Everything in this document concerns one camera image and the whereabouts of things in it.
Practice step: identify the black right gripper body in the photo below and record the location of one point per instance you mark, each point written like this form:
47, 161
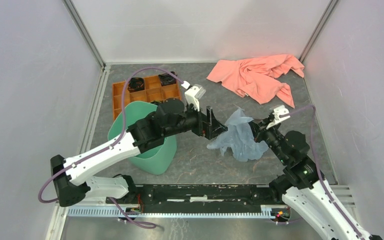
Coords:
263, 134

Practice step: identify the pink cloth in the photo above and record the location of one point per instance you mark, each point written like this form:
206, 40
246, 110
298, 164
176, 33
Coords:
258, 77

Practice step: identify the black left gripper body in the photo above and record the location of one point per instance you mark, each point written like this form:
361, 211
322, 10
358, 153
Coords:
202, 128

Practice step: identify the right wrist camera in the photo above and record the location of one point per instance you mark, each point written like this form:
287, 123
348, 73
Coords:
277, 115

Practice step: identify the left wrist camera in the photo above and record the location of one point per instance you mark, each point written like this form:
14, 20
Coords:
193, 95

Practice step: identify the green plastic trash bin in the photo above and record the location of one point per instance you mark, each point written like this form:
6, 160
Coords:
157, 160

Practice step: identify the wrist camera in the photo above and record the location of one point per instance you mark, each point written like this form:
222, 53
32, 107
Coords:
277, 115
193, 95

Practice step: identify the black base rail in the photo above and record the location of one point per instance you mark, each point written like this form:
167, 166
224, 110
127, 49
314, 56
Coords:
200, 198

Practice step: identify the translucent blue trash bag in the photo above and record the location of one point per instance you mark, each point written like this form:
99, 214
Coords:
239, 138

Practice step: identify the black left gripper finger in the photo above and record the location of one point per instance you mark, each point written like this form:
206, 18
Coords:
217, 128
210, 114

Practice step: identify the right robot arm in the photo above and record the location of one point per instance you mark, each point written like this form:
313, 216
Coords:
303, 186

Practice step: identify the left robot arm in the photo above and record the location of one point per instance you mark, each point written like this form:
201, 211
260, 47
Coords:
74, 177

